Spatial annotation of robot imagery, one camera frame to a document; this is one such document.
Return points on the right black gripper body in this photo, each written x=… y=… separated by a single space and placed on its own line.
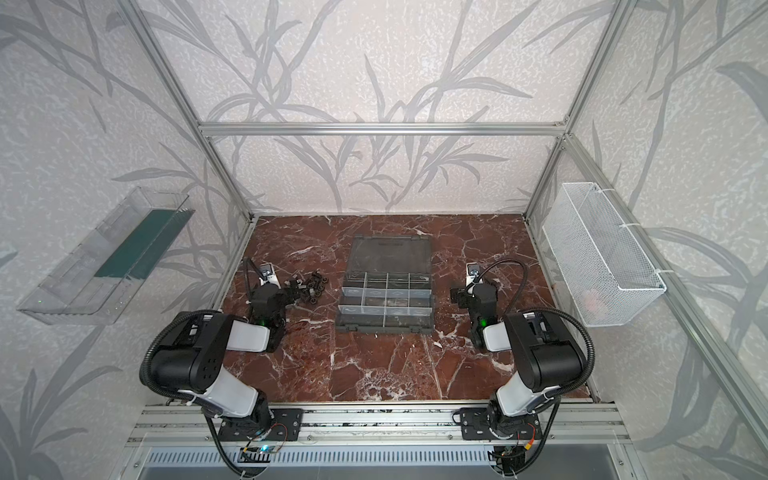
x=466 y=295

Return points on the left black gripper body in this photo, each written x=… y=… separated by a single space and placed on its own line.
x=285 y=291

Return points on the grey plastic compartment organizer box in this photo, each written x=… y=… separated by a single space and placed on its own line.
x=388 y=286

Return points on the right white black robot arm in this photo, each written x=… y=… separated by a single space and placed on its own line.
x=553 y=355

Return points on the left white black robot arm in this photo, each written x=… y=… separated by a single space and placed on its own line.
x=185 y=361

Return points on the pile of black nuts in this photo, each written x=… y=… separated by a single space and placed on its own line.
x=309 y=289

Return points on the green electronics board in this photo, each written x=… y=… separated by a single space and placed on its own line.
x=258 y=454

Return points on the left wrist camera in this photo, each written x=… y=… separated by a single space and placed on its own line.
x=267 y=274

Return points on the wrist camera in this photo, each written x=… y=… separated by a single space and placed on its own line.
x=267 y=274
x=472 y=271

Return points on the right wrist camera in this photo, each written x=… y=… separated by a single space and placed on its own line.
x=472 y=271

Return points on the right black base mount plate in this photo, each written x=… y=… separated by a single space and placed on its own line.
x=486 y=423

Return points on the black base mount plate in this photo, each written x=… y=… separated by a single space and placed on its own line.
x=278 y=425
x=486 y=423

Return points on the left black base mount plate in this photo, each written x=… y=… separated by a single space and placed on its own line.
x=278 y=425

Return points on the white wire mesh basket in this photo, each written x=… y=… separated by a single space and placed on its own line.
x=609 y=276

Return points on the aluminium front rail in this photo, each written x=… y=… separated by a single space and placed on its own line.
x=407 y=423

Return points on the clear plastic wall bin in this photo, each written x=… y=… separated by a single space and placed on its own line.
x=94 y=284

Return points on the aluminium cage frame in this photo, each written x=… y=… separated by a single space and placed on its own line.
x=742 y=392

